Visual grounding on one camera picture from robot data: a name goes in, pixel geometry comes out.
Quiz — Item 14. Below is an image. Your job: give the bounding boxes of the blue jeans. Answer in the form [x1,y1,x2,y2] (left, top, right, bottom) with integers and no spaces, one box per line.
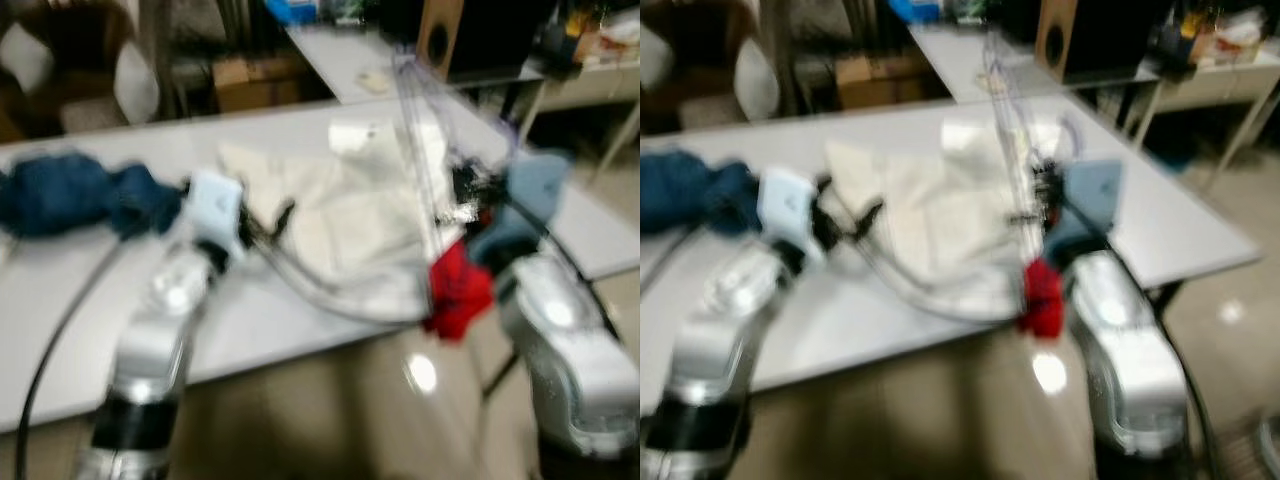
[0,150,189,241]
[640,150,763,237]

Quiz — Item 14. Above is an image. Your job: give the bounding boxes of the cream trousers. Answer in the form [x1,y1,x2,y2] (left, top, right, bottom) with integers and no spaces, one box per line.
[215,125,456,321]
[825,125,1046,319]

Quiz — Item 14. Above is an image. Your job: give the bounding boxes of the red cloth garment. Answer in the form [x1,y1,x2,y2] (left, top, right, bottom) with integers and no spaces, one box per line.
[1018,258,1067,339]
[420,240,497,343]

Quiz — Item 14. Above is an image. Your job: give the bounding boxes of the cardboard box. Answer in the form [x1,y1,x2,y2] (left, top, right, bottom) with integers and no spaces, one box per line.
[835,55,926,109]
[210,55,306,113]

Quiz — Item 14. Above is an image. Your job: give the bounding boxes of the wooden speaker box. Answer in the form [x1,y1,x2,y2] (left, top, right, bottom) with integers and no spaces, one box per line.
[1035,0,1173,83]
[415,0,559,83]

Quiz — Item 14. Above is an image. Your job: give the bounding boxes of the grey pillow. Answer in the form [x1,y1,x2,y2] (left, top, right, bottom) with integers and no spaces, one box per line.
[113,40,163,126]
[735,38,781,121]

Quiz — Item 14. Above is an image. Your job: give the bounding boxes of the white background table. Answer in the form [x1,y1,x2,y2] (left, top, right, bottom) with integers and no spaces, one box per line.
[908,22,1166,106]
[285,20,546,106]

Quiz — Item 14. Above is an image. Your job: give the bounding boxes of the blue box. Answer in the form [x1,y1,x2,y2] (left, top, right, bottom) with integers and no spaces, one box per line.
[265,0,323,26]
[888,0,943,23]

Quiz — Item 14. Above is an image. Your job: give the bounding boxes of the brown armchair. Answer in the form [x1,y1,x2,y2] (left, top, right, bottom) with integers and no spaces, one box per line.
[0,0,141,141]
[640,0,761,136]

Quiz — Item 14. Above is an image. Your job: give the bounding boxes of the white pillow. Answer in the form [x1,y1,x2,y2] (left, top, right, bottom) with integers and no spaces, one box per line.
[640,25,676,91]
[0,22,56,96]

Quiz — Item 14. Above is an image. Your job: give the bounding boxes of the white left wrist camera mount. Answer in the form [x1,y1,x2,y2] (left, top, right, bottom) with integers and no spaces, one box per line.
[757,168,817,263]
[186,168,248,263]

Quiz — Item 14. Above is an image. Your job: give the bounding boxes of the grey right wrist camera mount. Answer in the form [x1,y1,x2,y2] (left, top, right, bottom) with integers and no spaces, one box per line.
[1045,158,1126,266]
[468,150,573,269]

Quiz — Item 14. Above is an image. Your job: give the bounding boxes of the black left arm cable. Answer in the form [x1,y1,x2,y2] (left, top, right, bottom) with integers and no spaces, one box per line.
[15,238,131,480]
[640,232,696,293]

